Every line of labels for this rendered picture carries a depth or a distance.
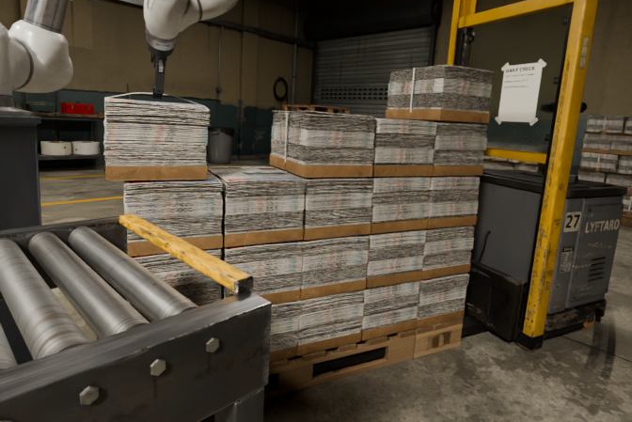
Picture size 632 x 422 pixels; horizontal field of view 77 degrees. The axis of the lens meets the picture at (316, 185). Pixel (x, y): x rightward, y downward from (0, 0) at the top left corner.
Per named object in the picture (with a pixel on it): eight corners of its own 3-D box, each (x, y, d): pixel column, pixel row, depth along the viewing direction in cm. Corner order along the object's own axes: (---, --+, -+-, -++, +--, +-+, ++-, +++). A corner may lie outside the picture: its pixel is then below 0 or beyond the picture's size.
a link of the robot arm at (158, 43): (146, 37, 108) (145, 51, 113) (181, 42, 112) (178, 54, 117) (145, 9, 110) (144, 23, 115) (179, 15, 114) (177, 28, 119)
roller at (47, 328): (-22, 261, 70) (12, 263, 74) (40, 403, 38) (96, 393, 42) (-14, 234, 71) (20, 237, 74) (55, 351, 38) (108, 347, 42)
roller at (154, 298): (77, 254, 82) (98, 237, 84) (189, 357, 49) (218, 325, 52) (60, 237, 79) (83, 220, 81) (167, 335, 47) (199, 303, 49)
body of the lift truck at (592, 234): (441, 289, 257) (455, 167, 244) (499, 279, 281) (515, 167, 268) (543, 347, 196) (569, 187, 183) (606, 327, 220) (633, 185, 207)
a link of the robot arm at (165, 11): (158, 47, 108) (197, 32, 115) (163, 7, 95) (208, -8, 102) (134, 16, 108) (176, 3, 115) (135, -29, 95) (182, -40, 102)
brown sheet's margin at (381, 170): (329, 164, 186) (330, 154, 186) (380, 164, 199) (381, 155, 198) (374, 176, 153) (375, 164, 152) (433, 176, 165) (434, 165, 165)
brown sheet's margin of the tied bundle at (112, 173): (106, 168, 127) (105, 155, 126) (199, 168, 139) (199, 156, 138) (104, 180, 113) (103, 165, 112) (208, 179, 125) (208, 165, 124)
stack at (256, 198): (126, 367, 162) (122, 164, 148) (367, 319, 213) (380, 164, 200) (129, 437, 127) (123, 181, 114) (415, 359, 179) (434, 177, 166)
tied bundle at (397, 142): (328, 165, 186) (331, 116, 183) (380, 165, 199) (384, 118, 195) (373, 178, 153) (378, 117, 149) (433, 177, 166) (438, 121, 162)
